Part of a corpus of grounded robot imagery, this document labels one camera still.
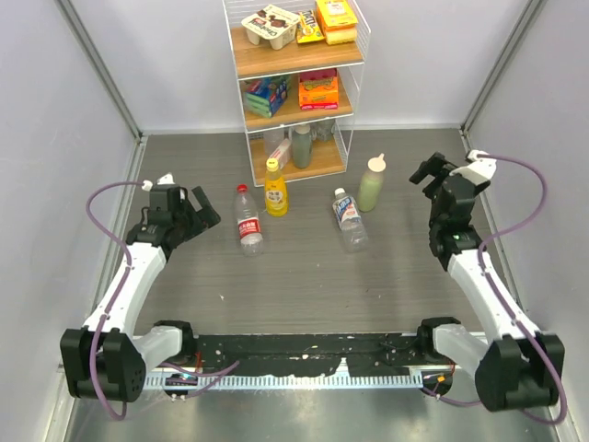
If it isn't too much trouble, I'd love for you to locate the clear red-label water bottle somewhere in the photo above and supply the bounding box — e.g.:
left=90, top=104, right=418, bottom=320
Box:
left=234, top=189, right=263, bottom=256

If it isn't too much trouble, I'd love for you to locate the yellow honey pomelo drink bottle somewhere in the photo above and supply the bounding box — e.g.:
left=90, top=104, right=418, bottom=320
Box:
left=264, top=158, right=289, bottom=217

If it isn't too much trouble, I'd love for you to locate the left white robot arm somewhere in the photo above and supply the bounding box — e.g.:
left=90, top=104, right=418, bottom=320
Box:
left=60, top=183, right=221, bottom=403

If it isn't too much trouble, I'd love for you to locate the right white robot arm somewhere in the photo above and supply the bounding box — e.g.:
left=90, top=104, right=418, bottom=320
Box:
left=410, top=150, right=568, bottom=424

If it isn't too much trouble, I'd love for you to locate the green squeeze bottle beige cap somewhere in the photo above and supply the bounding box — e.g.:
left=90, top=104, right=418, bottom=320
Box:
left=357, top=153, right=387, bottom=213

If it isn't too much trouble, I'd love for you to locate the clear blue-label water bottle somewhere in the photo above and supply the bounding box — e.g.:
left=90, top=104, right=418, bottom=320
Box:
left=332, top=188, right=368, bottom=252

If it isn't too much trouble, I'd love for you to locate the grey green bottle on shelf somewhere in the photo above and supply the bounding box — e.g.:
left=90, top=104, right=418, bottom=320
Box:
left=292, top=124, right=313, bottom=169

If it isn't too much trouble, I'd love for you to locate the white red small box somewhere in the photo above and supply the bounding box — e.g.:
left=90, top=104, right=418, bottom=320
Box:
left=269, top=138, right=292, bottom=169

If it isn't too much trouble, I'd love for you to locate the clear glass jar on shelf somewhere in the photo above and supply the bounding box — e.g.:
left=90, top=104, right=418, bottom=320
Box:
left=314, top=119, right=334, bottom=142

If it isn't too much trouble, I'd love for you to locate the blue green box stack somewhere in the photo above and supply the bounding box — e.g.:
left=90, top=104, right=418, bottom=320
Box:
left=243, top=75, right=292, bottom=118

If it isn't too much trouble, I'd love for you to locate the orange snack box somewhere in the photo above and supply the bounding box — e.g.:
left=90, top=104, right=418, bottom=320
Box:
left=298, top=68, right=340, bottom=111

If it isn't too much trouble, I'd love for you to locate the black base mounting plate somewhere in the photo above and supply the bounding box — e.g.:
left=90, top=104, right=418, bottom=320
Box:
left=160, top=332, right=461, bottom=378

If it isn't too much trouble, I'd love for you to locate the yellow sponge pack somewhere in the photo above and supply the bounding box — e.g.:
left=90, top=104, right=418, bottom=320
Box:
left=316, top=0, right=358, bottom=45

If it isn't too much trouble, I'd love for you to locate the yellow M&M candy bag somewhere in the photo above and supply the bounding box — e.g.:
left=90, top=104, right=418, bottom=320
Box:
left=296, top=9, right=325, bottom=44

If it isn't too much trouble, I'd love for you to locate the chocolate pudding cup pack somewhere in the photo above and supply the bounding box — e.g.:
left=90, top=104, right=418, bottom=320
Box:
left=241, top=5, right=299, bottom=51

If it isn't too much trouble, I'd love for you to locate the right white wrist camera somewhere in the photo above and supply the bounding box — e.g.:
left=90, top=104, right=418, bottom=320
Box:
left=449, top=150, right=497, bottom=186

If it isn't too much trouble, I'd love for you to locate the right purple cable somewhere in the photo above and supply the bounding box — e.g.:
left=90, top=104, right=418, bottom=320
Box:
left=476, top=154, right=568, bottom=425

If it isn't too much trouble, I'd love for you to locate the white wire shelf rack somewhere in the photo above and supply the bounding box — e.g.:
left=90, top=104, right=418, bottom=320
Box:
left=222, top=1, right=372, bottom=187

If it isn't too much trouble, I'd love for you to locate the slotted aluminium cable rail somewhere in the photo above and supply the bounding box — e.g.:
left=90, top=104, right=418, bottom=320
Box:
left=142, top=372, right=424, bottom=391

